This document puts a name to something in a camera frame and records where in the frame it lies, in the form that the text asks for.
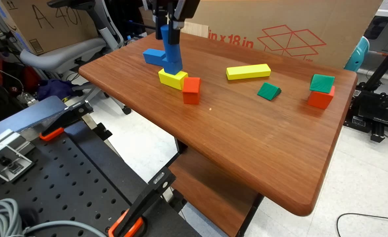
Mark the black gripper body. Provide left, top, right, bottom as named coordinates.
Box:
left=163, top=0, right=203, bottom=21

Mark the blue cylindrical block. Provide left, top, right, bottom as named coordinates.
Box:
left=159, top=24, right=182, bottom=62

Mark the blue rectangular block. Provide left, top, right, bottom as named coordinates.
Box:
left=142, top=48, right=168, bottom=69

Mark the blue square block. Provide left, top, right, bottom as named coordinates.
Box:
left=162, top=56, right=184, bottom=77

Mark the yellow arch block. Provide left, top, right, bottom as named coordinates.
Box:
left=158, top=67, right=190, bottom=92

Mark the tall orange block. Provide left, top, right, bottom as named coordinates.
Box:
left=182, top=77, right=203, bottom=106

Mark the long yellow block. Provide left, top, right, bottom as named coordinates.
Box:
left=225, top=63, right=272, bottom=82

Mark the green wedge block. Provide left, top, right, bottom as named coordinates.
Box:
left=309, top=73, right=337, bottom=95
left=257, top=82, right=283, bottom=102

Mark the orange cube block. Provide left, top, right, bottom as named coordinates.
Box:
left=307, top=86, right=337, bottom=111

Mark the gray office chair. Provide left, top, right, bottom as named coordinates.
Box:
left=19, top=0, right=133, bottom=116

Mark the handwritten cardboard box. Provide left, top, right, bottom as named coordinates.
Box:
left=0, top=0, right=101, bottom=57

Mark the large printed cardboard box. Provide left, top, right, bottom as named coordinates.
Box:
left=159, top=0, right=384, bottom=71

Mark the blue cloth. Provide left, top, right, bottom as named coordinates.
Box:
left=37, top=78, right=75, bottom=103

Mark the blue gray metal panel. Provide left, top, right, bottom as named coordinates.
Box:
left=0, top=95, right=67, bottom=148

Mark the teal chair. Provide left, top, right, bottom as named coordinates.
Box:
left=343, top=36, right=372, bottom=74

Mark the black perforated breadboard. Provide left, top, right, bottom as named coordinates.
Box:
left=0, top=121, right=204, bottom=237

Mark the black equipment rack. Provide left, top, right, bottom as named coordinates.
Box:
left=345, top=49, right=388, bottom=148

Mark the black clamp orange handle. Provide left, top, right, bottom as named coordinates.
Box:
left=107, top=169, right=176, bottom=237
left=38, top=102, right=95, bottom=144

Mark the wooden table pedestal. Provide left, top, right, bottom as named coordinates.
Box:
left=168, top=146, right=264, bottom=237

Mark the aluminium bracket plate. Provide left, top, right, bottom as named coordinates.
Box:
left=0, top=129, right=36, bottom=183

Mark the gray coiled cable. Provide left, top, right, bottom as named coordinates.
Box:
left=0, top=198, right=108, bottom=237

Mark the black floor cable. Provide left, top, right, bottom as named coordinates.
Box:
left=336, top=212, right=388, bottom=237

